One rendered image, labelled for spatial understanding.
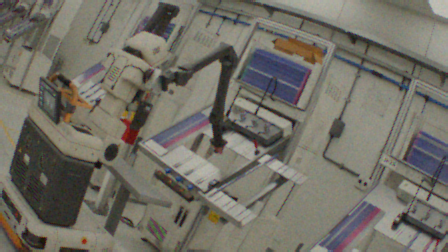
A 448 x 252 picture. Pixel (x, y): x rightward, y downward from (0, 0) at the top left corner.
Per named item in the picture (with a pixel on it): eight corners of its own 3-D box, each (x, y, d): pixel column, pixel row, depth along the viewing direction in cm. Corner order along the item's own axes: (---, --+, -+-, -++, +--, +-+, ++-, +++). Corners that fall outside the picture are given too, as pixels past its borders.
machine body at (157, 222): (190, 284, 303) (230, 213, 299) (134, 235, 349) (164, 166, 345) (244, 283, 351) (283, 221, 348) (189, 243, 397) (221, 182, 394)
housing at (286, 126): (284, 146, 314) (283, 128, 306) (232, 119, 347) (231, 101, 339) (292, 140, 318) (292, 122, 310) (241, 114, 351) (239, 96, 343)
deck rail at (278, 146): (205, 199, 278) (204, 191, 275) (203, 198, 279) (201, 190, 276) (290, 143, 314) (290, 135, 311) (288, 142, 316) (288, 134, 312)
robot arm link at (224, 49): (224, 37, 273) (238, 42, 267) (226, 56, 281) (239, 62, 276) (164, 70, 249) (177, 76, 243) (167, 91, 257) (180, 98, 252)
